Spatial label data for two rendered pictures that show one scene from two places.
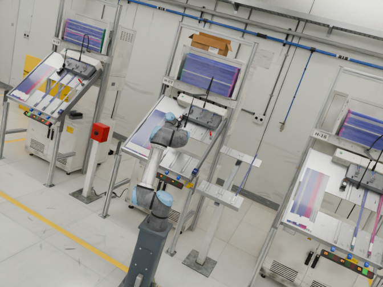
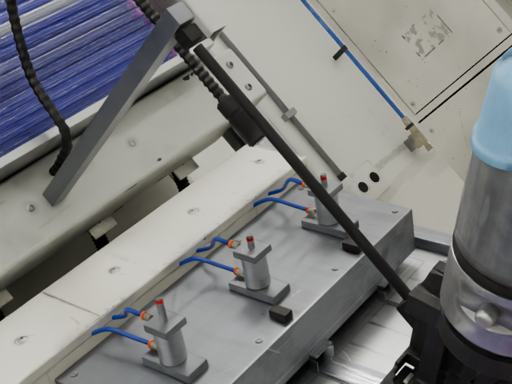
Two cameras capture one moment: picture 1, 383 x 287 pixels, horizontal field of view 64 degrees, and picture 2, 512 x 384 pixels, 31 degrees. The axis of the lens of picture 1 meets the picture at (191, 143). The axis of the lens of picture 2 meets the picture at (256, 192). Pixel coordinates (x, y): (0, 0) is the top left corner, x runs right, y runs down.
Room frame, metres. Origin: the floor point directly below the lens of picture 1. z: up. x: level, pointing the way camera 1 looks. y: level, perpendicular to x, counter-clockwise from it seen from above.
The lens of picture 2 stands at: (2.28, 0.65, 1.19)
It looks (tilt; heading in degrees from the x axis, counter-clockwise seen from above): 3 degrees up; 302
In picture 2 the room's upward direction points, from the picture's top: 40 degrees counter-clockwise
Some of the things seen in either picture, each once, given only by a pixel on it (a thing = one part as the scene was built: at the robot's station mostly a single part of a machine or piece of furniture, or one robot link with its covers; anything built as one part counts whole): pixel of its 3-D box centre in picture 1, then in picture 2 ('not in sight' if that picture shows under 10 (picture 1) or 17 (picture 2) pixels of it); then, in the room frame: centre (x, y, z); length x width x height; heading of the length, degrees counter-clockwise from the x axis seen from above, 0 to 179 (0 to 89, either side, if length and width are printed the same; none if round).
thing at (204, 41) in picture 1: (218, 44); not in sight; (3.20, 0.03, 1.82); 0.68 x 0.30 x 0.20; 71
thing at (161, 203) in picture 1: (162, 203); not in sight; (1.79, 0.07, 0.72); 0.13 x 0.12 x 0.14; 92
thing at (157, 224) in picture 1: (158, 218); not in sight; (1.79, 0.06, 0.60); 0.15 x 0.15 x 0.10
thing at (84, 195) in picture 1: (93, 161); not in sight; (2.81, 0.88, 0.39); 0.24 x 0.24 x 0.78; 71
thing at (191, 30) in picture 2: not in sight; (188, 36); (2.58, 0.10, 1.33); 0.01 x 0.01 x 0.01; 71
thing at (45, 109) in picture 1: (65, 110); not in sight; (3.31, 1.46, 0.66); 1.01 x 0.73 x 1.31; 161
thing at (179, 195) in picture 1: (174, 185); not in sight; (3.02, 0.05, 0.31); 0.70 x 0.65 x 0.62; 71
